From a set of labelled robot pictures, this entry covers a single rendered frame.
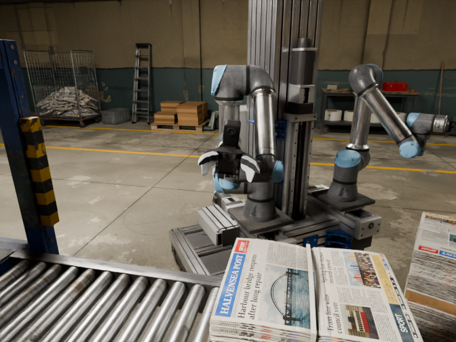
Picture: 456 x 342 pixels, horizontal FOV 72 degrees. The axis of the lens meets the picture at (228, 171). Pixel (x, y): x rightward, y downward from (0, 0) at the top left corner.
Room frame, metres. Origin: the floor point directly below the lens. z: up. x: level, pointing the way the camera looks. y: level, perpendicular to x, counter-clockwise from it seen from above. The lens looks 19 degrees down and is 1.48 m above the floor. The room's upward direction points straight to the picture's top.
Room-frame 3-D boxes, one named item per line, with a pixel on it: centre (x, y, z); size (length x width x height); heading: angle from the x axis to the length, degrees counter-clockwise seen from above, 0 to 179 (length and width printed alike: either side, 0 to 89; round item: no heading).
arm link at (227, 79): (1.30, -0.01, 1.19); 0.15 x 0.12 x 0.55; 89
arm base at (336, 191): (1.50, -0.59, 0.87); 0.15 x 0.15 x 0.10
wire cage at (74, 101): (7.71, 3.85, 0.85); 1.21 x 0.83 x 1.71; 78
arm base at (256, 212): (1.29, -0.14, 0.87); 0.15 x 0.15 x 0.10
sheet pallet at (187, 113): (7.34, 1.07, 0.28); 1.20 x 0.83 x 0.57; 78
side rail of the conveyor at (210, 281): (0.88, 0.15, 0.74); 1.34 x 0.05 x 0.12; 78
